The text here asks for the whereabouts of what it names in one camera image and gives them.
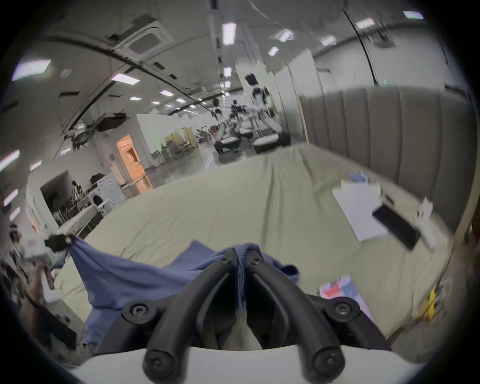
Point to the white humanoid robot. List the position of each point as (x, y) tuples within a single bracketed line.
[(258, 92)]

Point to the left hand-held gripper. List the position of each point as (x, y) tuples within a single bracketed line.
[(33, 249)]

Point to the blue shirt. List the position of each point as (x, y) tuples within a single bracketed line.
[(123, 277)]

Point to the person's left forearm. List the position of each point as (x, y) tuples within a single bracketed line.
[(33, 303)]

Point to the person's left hand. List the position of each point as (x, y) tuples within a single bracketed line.
[(44, 273)]

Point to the colourful printed card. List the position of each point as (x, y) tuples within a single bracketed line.
[(343, 288)]

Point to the person's body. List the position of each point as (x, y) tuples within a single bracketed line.
[(11, 255)]

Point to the yellow connector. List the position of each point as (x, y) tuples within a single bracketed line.
[(432, 300)]

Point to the black phone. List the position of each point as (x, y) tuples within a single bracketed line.
[(397, 227)]

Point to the white paper sheet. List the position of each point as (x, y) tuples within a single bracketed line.
[(356, 213)]

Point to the white hand controller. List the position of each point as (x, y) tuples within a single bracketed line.
[(425, 225)]

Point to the grey padded headboard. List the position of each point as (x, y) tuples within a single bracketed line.
[(393, 131)]

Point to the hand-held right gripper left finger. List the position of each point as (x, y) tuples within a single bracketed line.
[(187, 300)]

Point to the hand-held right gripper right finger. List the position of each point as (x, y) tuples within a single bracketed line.
[(292, 300)]

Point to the white washing machine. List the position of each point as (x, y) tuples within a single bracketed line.
[(112, 189)]

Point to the small blue packet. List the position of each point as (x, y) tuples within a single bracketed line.
[(360, 177)]

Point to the bed with beige sheet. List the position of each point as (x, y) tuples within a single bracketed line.
[(243, 202)]

